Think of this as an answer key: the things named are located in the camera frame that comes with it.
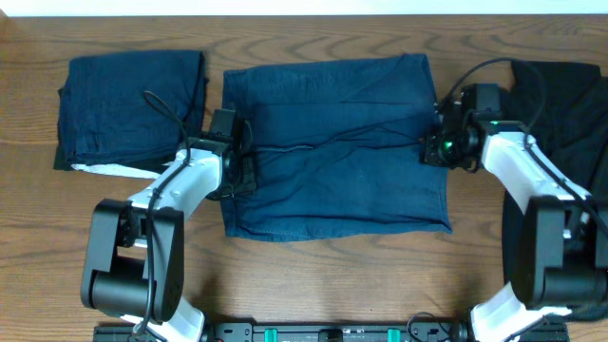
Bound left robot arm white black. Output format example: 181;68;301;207
80;138;256;341

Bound folded navy clothes stack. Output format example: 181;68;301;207
53;49;207;172

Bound white folded cloth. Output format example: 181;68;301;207
71;163;160;180

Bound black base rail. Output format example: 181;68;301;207
92;320;570;342

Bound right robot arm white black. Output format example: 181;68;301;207
423;102;607;341

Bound blue denim shorts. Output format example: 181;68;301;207
220;54;451;242

